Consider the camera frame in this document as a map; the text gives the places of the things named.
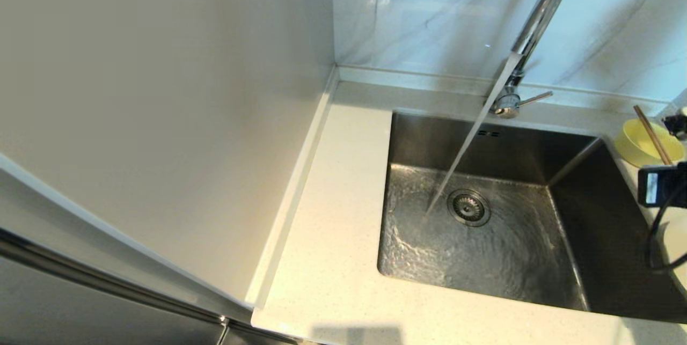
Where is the yellow bowl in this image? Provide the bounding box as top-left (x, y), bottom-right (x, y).
top-left (615, 119), bottom-right (686, 168)

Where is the white plate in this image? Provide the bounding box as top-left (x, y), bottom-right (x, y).
top-left (659, 211), bottom-right (687, 296)

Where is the chrome gooseneck faucet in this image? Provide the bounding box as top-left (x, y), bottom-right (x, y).
top-left (491, 0), bottom-right (579, 119)

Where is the stainless steel sink basin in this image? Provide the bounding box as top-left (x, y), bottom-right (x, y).
top-left (377, 111), bottom-right (687, 324)

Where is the round metal drain strainer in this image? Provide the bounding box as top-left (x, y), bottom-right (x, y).
top-left (448, 189), bottom-right (491, 227)

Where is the stainless steel appliance front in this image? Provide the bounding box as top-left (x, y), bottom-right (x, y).
top-left (0, 227), bottom-right (301, 345)

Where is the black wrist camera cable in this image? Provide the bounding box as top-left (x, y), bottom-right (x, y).
top-left (646, 181), bottom-right (687, 272)

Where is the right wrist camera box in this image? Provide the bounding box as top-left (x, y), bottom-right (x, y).
top-left (662, 108), bottom-right (687, 140)

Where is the chrome bar handle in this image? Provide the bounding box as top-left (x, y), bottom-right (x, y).
top-left (0, 230), bottom-right (231, 345)

